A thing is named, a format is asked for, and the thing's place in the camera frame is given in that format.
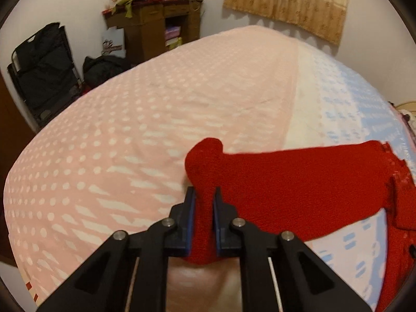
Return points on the yellow box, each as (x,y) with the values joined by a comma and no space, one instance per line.
(174,42)

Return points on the pink and blue dotted blanket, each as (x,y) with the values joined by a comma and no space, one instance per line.
(156,104)

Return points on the beige patterned curtain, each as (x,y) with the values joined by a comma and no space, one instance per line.
(286,0)

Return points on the black folding chair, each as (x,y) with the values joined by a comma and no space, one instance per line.
(45,71)

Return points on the black bag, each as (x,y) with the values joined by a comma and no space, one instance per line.
(104,70)

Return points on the colourful cloth pile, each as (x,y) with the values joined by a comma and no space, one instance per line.
(136,1)

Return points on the red knitted sweater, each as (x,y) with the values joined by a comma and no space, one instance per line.
(292,185)

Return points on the pink box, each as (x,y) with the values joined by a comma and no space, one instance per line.
(173,32)

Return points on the brown wooden cabinet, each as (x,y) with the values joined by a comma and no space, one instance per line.
(146,35)

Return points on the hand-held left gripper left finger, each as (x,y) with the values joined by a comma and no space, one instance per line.
(191,221)

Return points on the white printed paper bag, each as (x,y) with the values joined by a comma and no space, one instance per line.
(113,40)

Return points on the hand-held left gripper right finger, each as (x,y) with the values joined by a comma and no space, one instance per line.
(216,221)

